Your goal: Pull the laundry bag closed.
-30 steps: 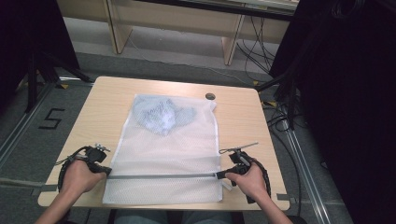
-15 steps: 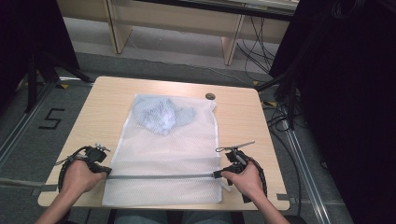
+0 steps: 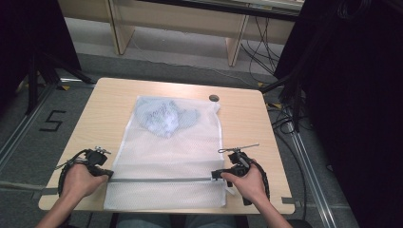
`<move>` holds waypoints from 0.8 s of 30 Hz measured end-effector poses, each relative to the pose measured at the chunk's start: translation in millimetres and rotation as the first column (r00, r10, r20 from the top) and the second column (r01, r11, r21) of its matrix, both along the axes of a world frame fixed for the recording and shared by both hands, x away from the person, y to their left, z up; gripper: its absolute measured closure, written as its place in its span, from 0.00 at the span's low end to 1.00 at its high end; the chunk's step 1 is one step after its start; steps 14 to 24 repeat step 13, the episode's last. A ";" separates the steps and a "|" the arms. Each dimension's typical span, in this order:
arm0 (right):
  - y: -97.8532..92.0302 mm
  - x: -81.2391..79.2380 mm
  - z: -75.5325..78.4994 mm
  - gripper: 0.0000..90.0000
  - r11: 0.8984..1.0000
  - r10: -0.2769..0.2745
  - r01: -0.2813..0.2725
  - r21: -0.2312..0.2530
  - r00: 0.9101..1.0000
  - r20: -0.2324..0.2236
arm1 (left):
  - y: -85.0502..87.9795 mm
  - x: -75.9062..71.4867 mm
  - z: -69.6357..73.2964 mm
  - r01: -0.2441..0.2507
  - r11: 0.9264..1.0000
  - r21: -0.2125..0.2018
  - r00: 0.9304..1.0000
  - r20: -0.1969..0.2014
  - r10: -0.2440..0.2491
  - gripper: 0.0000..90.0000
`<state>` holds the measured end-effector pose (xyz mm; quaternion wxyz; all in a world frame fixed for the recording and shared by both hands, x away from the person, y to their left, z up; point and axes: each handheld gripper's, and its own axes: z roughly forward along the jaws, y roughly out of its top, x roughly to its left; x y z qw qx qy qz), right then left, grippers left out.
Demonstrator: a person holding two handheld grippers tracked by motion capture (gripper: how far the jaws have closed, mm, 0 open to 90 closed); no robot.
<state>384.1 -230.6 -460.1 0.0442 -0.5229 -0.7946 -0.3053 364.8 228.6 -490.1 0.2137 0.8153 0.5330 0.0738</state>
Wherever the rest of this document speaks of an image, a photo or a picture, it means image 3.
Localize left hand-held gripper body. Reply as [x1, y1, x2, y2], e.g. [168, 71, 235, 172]
[83, 145, 112, 178]

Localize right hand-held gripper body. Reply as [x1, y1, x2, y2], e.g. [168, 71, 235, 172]
[217, 143, 260, 179]

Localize white mesh laundry bag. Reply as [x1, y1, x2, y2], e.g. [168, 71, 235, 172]
[103, 95, 237, 212]

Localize person's right hand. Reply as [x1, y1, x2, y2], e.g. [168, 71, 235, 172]
[220, 159, 271, 205]

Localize person's left hand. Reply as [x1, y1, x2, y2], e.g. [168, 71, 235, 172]
[59, 162, 109, 201]

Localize grey tape strip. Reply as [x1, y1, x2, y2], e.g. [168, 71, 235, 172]
[280, 196, 302, 209]
[30, 186, 61, 200]

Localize blue and white garment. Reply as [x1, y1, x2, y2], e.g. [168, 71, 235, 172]
[136, 98, 202, 139]

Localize black metal stand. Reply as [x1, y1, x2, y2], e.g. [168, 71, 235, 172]
[259, 71, 306, 133]
[24, 51, 97, 116]

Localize black curtain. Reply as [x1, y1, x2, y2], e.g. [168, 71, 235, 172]
[273, 0, 403, 228]
[0, 0, 83, 107]

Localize light wooden desk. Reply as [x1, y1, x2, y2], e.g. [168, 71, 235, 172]
[58, 0, 306, 67]

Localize right hand-held gripper black cable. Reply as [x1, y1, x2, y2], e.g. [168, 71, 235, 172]
[241, 161, 271, 207]

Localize hand-held gripper black cable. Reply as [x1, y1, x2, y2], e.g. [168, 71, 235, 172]
[241, 161, 271, 207]
[54, 148, 96, 198]

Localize left hand-held gripper black cable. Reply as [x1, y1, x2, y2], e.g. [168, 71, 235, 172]
[54, 148, 96, 198]

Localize black floor cables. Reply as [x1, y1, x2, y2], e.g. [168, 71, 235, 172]
[265, 101, 309, 221]

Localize aluminium floor rail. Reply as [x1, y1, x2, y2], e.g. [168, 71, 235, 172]
[285, 122, 337, 228]
[0, 78, 97, 170]

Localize bundle of black hanging cables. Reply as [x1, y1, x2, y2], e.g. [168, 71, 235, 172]
[240, 15, 283, 78]

